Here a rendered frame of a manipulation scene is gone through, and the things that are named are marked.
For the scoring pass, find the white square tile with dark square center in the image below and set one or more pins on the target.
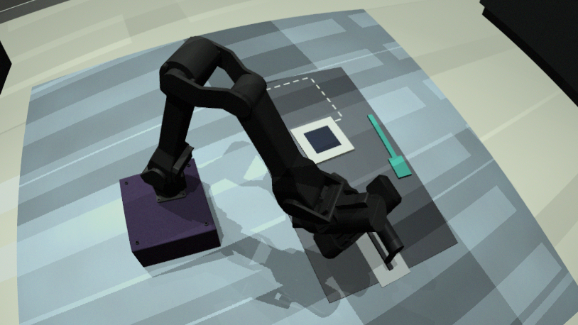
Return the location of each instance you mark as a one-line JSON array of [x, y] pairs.
[[322, 140]]

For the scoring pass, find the teal trowel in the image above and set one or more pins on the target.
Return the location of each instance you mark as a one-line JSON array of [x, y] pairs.
[[397, 162]]

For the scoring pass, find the small trowel with black handle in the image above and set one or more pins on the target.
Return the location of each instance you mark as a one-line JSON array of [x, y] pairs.
[[381, 251]]

